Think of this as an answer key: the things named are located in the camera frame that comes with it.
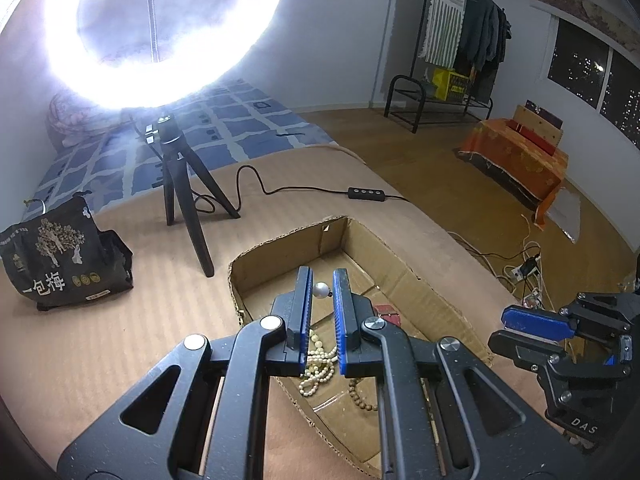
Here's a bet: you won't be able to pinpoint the folded floral quilt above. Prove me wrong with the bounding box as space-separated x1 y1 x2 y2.
47 90 126 149

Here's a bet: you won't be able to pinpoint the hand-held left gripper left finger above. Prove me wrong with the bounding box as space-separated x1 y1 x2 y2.
57 266 313 480

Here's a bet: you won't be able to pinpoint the black printed bag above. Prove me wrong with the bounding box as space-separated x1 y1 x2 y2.
0 192 135 312

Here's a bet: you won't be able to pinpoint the black tripod stand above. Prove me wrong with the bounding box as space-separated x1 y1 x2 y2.
142 110 242 279

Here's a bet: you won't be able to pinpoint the power strip with cables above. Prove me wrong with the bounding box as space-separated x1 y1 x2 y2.
447 212 552 312

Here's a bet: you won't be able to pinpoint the blue patterned blanket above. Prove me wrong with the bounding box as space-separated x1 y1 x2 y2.
30 79 336 211

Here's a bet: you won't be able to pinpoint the pearl necklace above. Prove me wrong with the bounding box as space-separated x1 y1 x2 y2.
298 329 339 397

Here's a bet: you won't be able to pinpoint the black inline cable controller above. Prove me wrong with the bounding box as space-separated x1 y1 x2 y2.
347 186 386 204

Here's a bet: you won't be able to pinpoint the orange cloth covered box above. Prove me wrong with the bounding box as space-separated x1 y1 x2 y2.
457 119 571 229

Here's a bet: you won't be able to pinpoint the cardboard box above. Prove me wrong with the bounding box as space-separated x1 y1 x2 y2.
227 215 496 479

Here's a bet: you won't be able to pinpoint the patterned window valance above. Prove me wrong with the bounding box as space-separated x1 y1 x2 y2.
530 0 640 42

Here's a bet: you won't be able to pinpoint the window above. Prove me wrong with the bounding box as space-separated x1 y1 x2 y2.
547 10 640 142

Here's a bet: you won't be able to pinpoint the dark hanging clothes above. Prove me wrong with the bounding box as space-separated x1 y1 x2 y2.
455 0 514 74

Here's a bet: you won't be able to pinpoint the black metal clothes rack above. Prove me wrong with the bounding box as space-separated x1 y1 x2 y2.
384 0 512 135

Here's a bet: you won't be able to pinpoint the yellow box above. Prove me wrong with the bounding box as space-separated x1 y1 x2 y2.
431 66 471 101

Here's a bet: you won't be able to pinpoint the red strap watch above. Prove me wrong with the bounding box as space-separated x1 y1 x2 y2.
372 304 404 331

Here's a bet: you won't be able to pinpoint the brown box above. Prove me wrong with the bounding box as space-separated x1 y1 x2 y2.
514 101 565 156

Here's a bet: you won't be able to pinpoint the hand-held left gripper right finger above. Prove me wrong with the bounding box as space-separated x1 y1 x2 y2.
332 268 586 480

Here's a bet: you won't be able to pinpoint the white power strip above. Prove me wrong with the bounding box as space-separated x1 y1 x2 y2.
507 255 544 281

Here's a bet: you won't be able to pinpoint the striped towel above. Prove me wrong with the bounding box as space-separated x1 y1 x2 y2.
422 0 471 69

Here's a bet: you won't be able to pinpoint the grey floor mat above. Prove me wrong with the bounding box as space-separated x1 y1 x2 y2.
544 187 584 244

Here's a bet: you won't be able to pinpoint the black power cable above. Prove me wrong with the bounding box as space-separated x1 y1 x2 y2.
192 165 416 212

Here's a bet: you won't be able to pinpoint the white ring light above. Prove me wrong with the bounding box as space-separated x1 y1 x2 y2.
42 0 294 111

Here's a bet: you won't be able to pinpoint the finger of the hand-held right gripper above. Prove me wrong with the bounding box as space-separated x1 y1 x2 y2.
501 304 583 343
487 329 572 377

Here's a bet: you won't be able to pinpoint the wooden bead necklace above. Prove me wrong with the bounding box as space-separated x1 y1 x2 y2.
347 377 381 414

